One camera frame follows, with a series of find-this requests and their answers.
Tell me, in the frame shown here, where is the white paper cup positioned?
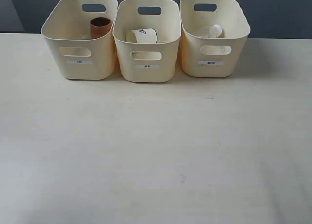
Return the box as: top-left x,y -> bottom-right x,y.
126,28 -> 158,44

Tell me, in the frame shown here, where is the clear plastic bottle white cap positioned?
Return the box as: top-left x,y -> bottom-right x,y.
194,24 -> 223,38

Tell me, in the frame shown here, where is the brown wooden cup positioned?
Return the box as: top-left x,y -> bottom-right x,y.
90,17 -> 113,39

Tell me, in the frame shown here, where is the cream middle plastic bin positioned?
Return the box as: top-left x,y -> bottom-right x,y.
113,0 -> 181,83

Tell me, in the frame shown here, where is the cream plastic bin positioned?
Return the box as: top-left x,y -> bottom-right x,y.
113,0 -> 181,83
41,0 -> 118,80
180,0 -> 250,78

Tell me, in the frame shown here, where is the cream right plastic bin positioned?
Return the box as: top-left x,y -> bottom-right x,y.
180,0 -> 250,78

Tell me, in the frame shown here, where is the cream left plastic bin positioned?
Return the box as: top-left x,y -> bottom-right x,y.
41,0 -> 118,80

